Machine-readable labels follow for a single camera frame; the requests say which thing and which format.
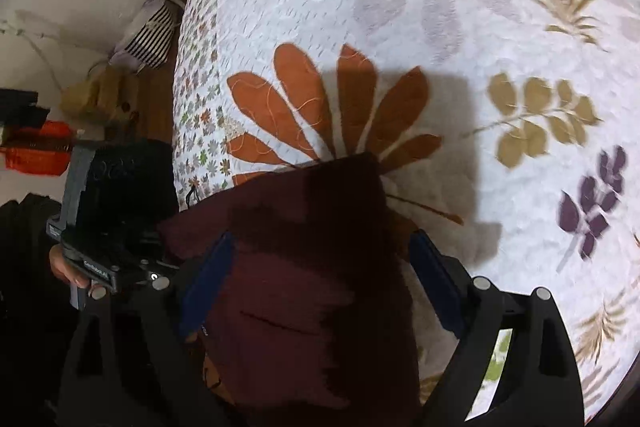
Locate black cloth item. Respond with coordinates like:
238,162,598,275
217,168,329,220
0,89,52,128

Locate maroon pants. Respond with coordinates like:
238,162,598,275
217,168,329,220
157,152,425,427

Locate orange mesh item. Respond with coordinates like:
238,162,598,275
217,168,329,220
0,121,72,178

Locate white floral quilt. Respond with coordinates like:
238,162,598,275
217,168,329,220
172,0,637,424

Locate person's dark clothing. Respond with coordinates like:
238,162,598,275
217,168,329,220
0,194,78,427

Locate person's left hand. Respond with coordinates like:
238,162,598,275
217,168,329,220
49,247,109,301

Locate striped bag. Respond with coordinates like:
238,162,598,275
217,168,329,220
110,0,182,71

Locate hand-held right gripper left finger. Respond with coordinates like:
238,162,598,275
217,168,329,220
57,231,251,427

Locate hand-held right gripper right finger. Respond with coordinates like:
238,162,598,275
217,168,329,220
407,229,587,427

